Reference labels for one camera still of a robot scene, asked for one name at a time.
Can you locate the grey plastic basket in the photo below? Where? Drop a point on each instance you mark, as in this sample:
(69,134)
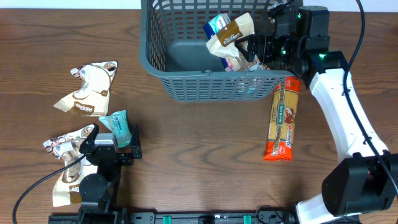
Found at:
(173,49)

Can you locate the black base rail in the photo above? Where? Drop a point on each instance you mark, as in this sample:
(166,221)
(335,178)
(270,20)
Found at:
(261,217)

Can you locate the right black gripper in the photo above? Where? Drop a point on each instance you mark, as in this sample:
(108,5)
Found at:
(262,48)

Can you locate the teal wipes packet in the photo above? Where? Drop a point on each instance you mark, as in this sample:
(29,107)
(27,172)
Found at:
(118,124)

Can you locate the blue tissue multipack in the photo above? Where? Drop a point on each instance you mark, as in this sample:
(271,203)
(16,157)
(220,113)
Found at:
(212,27)

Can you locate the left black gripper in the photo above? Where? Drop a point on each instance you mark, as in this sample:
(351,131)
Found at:
(128,160)

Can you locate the beige snack pouch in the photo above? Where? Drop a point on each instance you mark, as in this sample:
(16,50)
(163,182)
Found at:
(222,44)
(92,99)
(67,149)

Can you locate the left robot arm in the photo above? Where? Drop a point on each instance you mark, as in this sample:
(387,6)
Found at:
(99,190)

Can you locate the orange spaghetti packet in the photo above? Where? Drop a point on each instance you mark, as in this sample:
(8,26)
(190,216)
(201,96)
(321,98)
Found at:
(280,139)

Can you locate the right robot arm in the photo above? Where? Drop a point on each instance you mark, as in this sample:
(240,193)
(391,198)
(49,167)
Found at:
(365,179)

